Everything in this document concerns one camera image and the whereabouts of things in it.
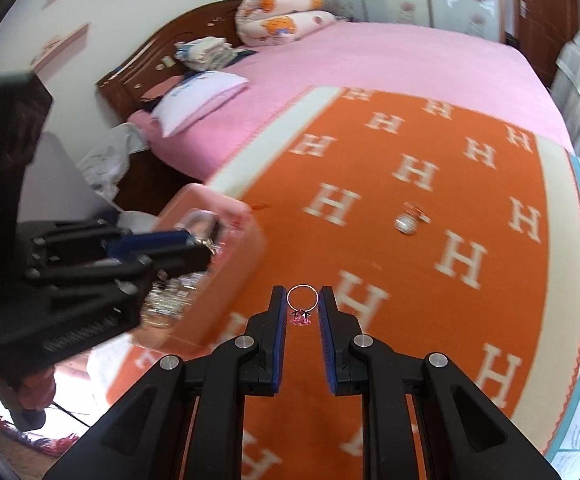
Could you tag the fuzzy red and blue rug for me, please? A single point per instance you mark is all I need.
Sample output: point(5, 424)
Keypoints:
point(25, 440)

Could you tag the rolled cartoon print quilt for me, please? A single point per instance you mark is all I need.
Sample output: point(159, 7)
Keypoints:
point(280, 15)

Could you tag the wooden door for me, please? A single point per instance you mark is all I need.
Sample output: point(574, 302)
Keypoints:
point(545, 10)

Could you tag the wooden wall shelf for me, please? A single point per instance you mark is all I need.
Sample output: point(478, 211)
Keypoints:
point(62, 42)

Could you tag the orange printed blanket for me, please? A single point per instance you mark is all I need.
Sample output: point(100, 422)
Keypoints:
point(420, 285)

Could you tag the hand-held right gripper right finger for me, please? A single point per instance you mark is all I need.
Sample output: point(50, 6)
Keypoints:
point(327, 340)

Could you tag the flower brooch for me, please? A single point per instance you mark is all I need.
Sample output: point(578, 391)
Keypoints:
point(410, 220)

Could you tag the pink bed sheet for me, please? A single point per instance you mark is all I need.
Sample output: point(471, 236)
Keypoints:
point(395, 60)

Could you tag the white pillow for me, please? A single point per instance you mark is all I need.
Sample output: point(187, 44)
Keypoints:
point(200, 97)

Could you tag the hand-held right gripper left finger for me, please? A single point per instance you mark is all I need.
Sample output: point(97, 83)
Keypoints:
point(279, 340)

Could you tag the white plastic bag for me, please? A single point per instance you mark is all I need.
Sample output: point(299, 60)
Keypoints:
point(110, 160)

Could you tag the wooden headboard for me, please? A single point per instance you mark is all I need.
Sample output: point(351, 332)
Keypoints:
point(140, 70)

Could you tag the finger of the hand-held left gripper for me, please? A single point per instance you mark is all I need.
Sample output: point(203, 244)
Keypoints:
point(170, 262)
point(145, 242)

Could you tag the folded clothes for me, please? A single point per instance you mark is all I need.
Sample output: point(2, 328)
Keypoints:
point(205, 52)

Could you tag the pink jewelry tray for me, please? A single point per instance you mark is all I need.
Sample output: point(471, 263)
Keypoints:
point(230, 260)

